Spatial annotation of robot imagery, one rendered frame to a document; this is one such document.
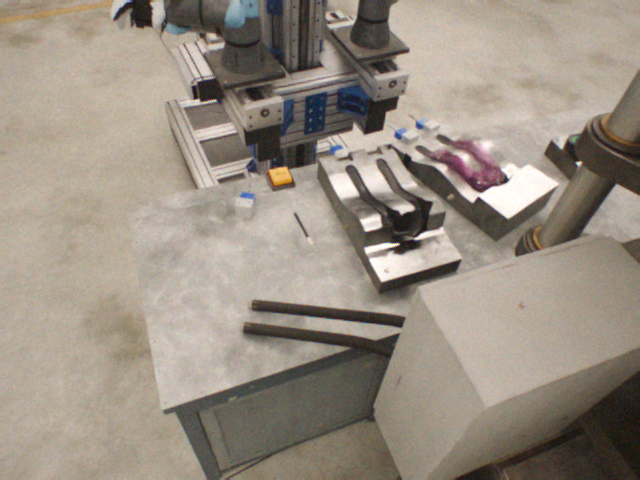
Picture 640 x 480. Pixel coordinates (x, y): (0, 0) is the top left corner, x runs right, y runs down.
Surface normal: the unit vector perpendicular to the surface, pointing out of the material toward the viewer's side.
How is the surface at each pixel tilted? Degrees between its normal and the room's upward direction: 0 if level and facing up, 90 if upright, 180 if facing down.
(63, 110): 0
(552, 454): 0
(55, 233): 0
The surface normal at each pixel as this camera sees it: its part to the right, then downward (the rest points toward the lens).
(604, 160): -0.73, 0.50
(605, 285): 0.06, -0.64
